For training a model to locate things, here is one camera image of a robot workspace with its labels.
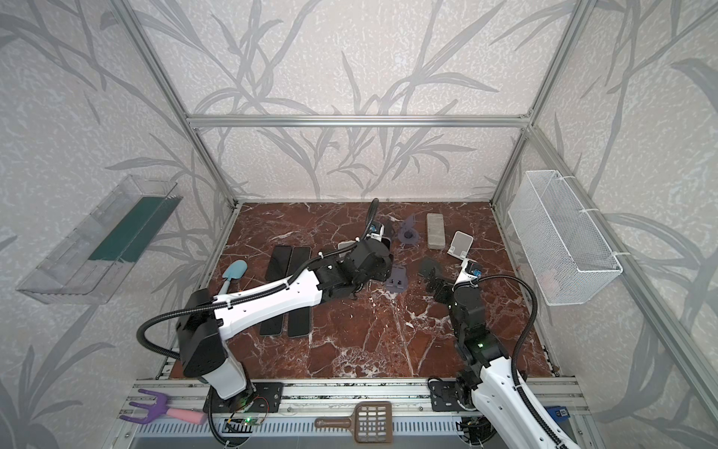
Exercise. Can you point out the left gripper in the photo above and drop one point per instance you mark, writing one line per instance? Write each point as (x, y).
(384, 267)

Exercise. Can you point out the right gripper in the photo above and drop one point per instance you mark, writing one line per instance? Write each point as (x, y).
(447, 289)

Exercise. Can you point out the grey angled phone stand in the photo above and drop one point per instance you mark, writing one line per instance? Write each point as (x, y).
(388, 230)

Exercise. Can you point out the dark grey round phone stand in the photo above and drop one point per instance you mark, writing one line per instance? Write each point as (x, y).
(407, 233)

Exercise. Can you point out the white phone stand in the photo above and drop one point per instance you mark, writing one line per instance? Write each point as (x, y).
(346, 246)
(460, 245)

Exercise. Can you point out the white framed phone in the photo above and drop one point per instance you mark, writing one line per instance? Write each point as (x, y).
(298, 257)

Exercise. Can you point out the black phone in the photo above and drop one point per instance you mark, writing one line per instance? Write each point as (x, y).
(272, 327)
(279, 262)
(299, 323)

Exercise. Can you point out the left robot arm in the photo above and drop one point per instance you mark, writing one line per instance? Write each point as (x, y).
(196, 335)

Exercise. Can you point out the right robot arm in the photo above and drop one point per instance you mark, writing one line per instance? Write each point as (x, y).
(491, 383)

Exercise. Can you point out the white phone stand back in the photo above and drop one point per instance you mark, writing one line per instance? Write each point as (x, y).
(346, 246)

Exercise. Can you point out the grey round stand right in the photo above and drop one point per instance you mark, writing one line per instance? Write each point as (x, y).
(398, 281)

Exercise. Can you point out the grey rectangular block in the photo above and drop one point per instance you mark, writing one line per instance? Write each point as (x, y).
(435, 231)

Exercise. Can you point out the light blue toy shovel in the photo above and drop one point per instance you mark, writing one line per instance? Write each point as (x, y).
(234, 271)

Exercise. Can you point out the brown plastic spatula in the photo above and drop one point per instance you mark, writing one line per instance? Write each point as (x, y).
(371, 423)

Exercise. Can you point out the blue black device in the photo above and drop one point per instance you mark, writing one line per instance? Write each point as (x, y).
(559, 414)

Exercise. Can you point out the green circuit board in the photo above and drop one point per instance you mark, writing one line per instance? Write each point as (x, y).
(242, 424)

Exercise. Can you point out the purple pink toy rake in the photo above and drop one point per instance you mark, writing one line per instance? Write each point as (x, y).
(160, 408)

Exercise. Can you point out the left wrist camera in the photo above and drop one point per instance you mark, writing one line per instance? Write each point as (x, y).
(375, 231)

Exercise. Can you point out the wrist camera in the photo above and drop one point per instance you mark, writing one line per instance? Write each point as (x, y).
(375, 231)
(470, 272)

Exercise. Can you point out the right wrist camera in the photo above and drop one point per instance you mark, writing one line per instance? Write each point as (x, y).
(470, 272)

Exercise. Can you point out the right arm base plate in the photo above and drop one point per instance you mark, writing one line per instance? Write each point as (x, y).
(443, 395)

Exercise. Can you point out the white wire mesh basket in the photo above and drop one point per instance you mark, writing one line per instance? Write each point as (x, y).
(568, 255)

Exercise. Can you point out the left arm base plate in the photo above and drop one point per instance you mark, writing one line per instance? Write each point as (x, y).
(262, 397)

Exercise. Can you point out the clear plastic wall shelf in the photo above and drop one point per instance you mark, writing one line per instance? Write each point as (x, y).
(89, 265)

